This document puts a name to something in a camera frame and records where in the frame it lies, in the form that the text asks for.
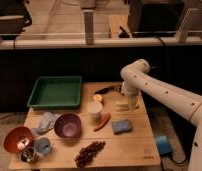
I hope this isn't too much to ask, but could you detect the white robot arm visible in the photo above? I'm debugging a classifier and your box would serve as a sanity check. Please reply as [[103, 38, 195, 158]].
[[120, 59, 202, 171]]

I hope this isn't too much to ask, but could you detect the purple bowl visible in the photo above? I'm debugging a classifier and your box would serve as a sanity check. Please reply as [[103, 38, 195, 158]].
[[54, 114, 82, 138]]

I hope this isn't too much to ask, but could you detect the red bowl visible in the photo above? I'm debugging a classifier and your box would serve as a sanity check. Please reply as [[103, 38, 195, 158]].
[[4, 126, 34, 154]]

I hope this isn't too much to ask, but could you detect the blue sponge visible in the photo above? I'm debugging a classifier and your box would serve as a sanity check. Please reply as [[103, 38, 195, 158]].
[[111, 119, 131, 134]]

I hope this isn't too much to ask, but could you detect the orange carrot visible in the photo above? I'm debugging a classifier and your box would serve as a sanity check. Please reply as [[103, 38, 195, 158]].
[[93, 113, 111, 131]]

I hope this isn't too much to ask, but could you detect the yellow apple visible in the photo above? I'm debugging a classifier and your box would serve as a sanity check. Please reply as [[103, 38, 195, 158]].
[[93, 94, 103, 103]]

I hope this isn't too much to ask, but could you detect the white cup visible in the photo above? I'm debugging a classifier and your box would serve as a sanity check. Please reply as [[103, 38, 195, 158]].
[[87, 101, 103, 119]]

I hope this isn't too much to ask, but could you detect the wooden table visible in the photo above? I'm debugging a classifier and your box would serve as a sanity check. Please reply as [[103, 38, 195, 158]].
[[9, 82, 160, 171]]

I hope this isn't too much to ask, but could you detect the blue tape roll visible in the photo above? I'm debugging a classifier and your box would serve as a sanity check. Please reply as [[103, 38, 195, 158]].
[[155, 136, 173, 155]]

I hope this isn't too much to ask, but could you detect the bunch of dark grapes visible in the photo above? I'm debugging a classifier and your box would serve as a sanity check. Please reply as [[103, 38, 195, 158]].
[[74, 141, 106, 168]]

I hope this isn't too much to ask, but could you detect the green plastic tray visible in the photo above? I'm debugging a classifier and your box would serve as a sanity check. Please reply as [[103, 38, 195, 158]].
[[27, 76, 82, 110]]

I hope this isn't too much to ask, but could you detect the grey blue cloth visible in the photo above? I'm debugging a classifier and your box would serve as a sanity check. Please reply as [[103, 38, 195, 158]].
[[31, 112, 59, 137]]

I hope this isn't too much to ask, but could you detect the blue mug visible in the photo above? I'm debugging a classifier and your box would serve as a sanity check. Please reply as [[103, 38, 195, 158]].
[[34, 137, 52, 156]]

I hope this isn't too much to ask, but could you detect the metal cup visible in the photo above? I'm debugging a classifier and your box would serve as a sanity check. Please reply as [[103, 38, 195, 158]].
[[21, 147, 38, 163]]

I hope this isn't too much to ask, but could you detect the metal railing post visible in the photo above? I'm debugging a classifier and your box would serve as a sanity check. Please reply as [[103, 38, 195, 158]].
[[84, 10, 94, 45]]

